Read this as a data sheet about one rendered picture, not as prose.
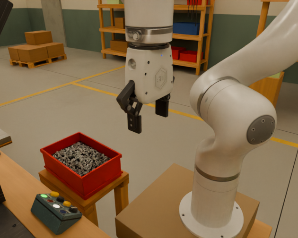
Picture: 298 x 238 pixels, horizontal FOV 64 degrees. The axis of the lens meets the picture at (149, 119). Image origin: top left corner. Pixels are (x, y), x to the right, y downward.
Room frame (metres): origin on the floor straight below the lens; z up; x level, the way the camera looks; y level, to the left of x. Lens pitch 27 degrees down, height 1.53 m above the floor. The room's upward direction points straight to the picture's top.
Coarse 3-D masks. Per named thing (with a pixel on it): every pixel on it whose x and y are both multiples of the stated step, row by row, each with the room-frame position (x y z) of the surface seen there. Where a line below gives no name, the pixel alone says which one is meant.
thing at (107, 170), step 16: (64, 144) 0.99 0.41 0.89; (80, 144) 1.01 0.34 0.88; (96, 144) 0.97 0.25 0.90; (48, 160) 0.88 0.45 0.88; (64, 160) 0.88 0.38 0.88; (80, 160) 0.87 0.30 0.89; (96, 160) 0.88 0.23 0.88; (112, 160) 0.83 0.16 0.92; (64, 176) 0.80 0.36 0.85; (80, 176) 0.72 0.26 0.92; (96, 176) 0.76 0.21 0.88; (112, 176) 0.83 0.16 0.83; (80, 192) 0.73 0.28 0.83; (96, 192) 0.76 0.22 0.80
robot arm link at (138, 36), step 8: (128, 32) 0.43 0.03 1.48; (136, 32) 0.41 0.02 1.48; (144, 32) 0.41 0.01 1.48; (152, 32) 0.41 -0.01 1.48; (160, 32) 0.41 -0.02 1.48; (168, 32) 0.43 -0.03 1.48; (128, 40) 0.43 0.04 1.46; (136, 40) 0.42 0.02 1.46; (144, 40) 0.41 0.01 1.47; (152, 40) 0.41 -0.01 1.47; (160, 40) 0.41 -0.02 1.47; (168, 40) 0.43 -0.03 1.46
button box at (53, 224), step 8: (40, 200) 0.57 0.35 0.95; (56, 200) 0.58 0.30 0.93; (64, 200) 0.60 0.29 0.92; (32, 208) 0.56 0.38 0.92; (40, 208) 0.55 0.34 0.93; (48, 208) 0.54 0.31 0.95; (56, 208) 0.53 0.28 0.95; (64, 208) 0.55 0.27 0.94; (40, 216) 0.53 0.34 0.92; (48, 216) 0.52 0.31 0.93; (56, 216) 0.51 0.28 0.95; (64, 216) 0.50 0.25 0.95; (72, 216) 0.52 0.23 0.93; (80, 216) 0.54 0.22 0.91; (48, 224) 0.50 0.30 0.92; (56, 224) 0.49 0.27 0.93; (64, 224) 0.50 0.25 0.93; (72, 224) 0.52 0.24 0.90; (56, 232) 0.48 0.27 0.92
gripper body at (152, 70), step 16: (128, 48) 0.43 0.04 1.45; (144, 48) 0.41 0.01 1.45; (160, 48) 0.42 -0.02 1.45; (128, 64) 0.42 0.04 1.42; (144, 64) 0.40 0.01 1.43; (160, 64) 0.43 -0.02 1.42; (128, 80) 0.42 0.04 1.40; (144, 80) 0.40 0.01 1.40; (160, 80) 0.43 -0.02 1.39; (144, 96) 0.40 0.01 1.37; (160, 96) 0.43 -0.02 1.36
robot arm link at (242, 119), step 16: (224, 80) 0.52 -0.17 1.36; (208, 96) 0.50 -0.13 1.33; (224, 96) 0.46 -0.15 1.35; (240, 96) 0.44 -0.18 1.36; (256, 96) 0.43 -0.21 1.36; (208, 112) 0.47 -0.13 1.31; (224, 112) 0.43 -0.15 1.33; (240, 112) 0.41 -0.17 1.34; (256, 112) 0.40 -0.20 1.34; (272, 112) 0.41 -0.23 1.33; (224, 128) 0.41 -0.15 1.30; (240, 128) 0.40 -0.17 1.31; (256, 128) 0.39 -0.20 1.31; (272, 128) 0.40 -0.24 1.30; (208, 144) 0.50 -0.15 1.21; (224, 144) 0.41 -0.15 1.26; (240, 144) 0.40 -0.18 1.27; (256, 144) 0.40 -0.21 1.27; (208, 160) 0.47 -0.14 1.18; (224, 160) 0.45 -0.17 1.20; (240, 160) 0.46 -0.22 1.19; (208, 176) 0.47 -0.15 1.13; (224, 176) 0.46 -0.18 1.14
